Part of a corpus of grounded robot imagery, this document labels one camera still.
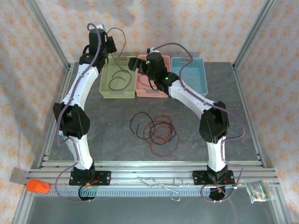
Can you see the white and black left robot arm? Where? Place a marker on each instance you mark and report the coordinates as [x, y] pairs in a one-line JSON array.
[[81, 81]]

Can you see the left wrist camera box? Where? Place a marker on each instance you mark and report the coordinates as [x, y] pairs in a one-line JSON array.
[[100, 25]]

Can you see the aluminium mounting rails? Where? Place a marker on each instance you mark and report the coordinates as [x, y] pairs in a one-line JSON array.
[[151, 171]]

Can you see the clear plastic bag packet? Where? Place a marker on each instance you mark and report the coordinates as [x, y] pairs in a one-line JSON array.
[[258, 191]]

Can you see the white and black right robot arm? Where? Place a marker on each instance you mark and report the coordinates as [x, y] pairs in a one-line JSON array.
[[187, 93]]

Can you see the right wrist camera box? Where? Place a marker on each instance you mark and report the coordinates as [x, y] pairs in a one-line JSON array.
[[151, 49]]

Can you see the light green perforated plastic basket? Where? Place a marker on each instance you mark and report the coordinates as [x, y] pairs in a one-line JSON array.
[[105, 77]]

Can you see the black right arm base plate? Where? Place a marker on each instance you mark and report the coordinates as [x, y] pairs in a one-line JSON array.
[[198, 178]]

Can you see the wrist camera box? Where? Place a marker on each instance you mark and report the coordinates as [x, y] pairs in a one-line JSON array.
[[100, 25], [151, 49]]

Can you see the light blue perforated plastic basket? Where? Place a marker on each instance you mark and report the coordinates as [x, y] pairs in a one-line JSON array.
[[198, 77]]

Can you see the aluminium frame leg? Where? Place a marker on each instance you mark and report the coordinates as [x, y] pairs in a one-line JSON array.
[[23, 205], [282, 205]]

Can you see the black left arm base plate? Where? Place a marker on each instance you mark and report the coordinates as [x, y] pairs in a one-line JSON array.
[[105, 178]]

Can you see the aluminium frame post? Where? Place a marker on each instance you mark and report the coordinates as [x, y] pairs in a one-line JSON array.
[[46, 30], [254, 30]]

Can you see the pink perforated plastic basket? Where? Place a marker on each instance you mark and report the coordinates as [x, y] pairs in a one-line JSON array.
[[140, 93]]

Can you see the aluminium side rail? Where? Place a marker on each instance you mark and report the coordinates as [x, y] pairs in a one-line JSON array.
[[67, 77], [238, 79]]

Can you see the orange plastic cup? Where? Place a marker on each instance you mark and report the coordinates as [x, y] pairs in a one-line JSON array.
[[37, 186]]

